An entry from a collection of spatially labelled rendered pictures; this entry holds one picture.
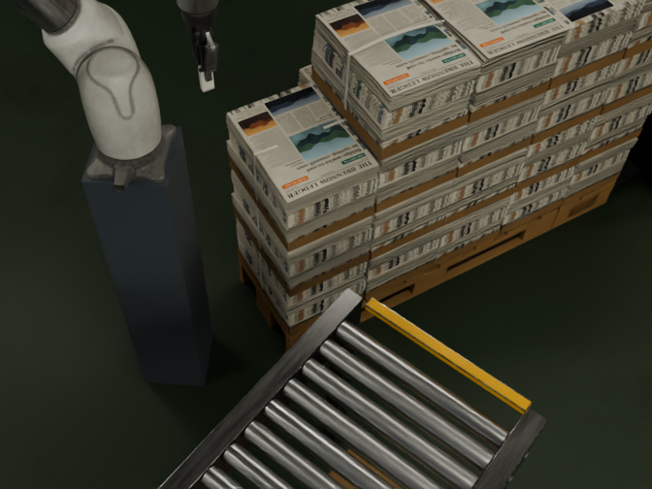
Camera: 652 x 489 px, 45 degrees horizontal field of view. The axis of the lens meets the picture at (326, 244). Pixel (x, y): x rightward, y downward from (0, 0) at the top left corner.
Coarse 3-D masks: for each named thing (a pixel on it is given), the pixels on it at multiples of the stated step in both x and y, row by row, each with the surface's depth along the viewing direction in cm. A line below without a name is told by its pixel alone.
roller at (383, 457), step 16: (288, 384) 175; (304, 384) 176; (288, 400) 175; (304, 400) 173; (320, 400) 173; (320, 416) 171; (336, 416) 171; (336, 432) 170; (352, 432) 169; (368, 432) 170; (352, 448) 169; (368, 448) 167; (384, 448) 167; (384, 464) 165; (400, 464) 165; (400, 480) 164; (416, 480) 163; (432, 480) 163
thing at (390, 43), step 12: (408, 24) 212; (384, 36) 209; (396, 36) 209; (408, 36) 209; (420, 36) 209; (348, 48) 205; (372, 48) 206; (384, 48) 206; (348, 72) 209; (348, 84) 212; (348, 96) 214; (348, 108) 217
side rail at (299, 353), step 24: (336, 312) 187; (360, 312) 194; (312, 336) 182; (288, 360) 178; (264, 384) 175; (240, 408) 171; (264, 408) 172; (216, 432) 167; (240, 432) 168; (192, 456) 164; (216, 456) 164; (168, 480) 161; (192, 480) 161
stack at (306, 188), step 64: (256, 128) 218; (320, 128) 219; (512, 128) 237; (576, 128) 257; (256, 192) 224; (320, 192) 208; (384, 192) 225; (448, 192) 243; (256, 256) 256; (320, 256) 231; (384, 256) 252
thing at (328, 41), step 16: (368, 0) 217; (384, 0) 217; (400, 0) 218; (416, 0) 218; (320, 16) 212; (336, 16) 212; (352, 16) 212; (368, 16) 213; (384, 16) 213; (400, 16) 214; (416, 16) 214; (320, 32) 215; (336, 32) 208; (352, 32) 209; (368, 32) 209; (384, 32) 209; (320, 48) 218; (336, 48) 210; (320, 64) 221; (336, 64) 214; (336, 80) 217
